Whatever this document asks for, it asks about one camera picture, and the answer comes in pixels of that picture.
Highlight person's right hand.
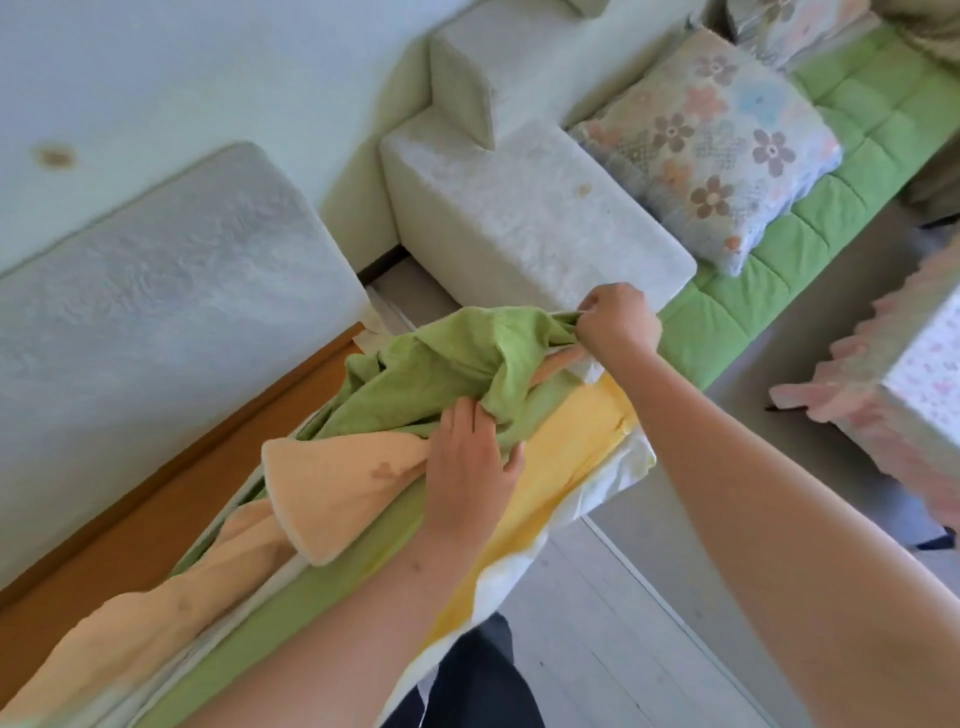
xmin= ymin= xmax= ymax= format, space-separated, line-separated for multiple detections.
xmin=575 ymin=282 xmax=664 ymax=369

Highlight person's left hand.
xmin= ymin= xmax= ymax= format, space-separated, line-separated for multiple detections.
xmin=422 ymin=396 xmax=527 ymax=546

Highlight green towel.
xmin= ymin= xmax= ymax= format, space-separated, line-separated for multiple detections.
xmin=303 ymin=305 xmax=595 ymax=460

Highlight person's left forearm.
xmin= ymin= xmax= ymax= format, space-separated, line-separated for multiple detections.
xmin=180 ymin=517 xmax=500 ymax=728

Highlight person's right forearm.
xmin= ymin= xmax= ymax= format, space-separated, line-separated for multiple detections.
xmin=600 ymin=346 xmax=960 ymax=728

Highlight yellow and white pillow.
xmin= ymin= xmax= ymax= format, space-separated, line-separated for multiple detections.
xmin=375 ymin=371 xmax=658 ymax=727

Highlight white fabric sofa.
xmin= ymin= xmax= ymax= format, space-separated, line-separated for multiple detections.
xmin=378 ymin=0 xmax=710 ymax=318

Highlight large floral pillow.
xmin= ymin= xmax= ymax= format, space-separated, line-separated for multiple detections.
xmin=568 ymin=27 xmax=846 ymax=278

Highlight person's dark trousers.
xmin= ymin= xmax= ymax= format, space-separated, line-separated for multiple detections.
xmin=381 ymin=612 xmax=546 ymax=728

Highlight green seat cushion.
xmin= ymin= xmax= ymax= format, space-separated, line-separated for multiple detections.
xmin=135 ymin=367 xmax=594 ymax=728

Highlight green quilted sofa cover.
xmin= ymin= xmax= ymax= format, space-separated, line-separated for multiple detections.
xmin=657 ymin=22 xmax=960 ymax=393

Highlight pink ruffled tablecloth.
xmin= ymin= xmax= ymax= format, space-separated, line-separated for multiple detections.
xmin=768 ymin=246 xmax=960 ymax=532

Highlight orange wooden board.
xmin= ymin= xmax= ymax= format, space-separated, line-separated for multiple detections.
xmin=0 ymin=322 xmax=370 ymax=685

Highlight small floral pillow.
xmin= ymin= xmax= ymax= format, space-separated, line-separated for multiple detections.
xmin=723 ymin=0 xmax=876 ymax=70

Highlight grey white sofa cushion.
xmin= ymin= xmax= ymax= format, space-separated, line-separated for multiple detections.
xmin=0 ymin=141 xmax=373 ymax=595

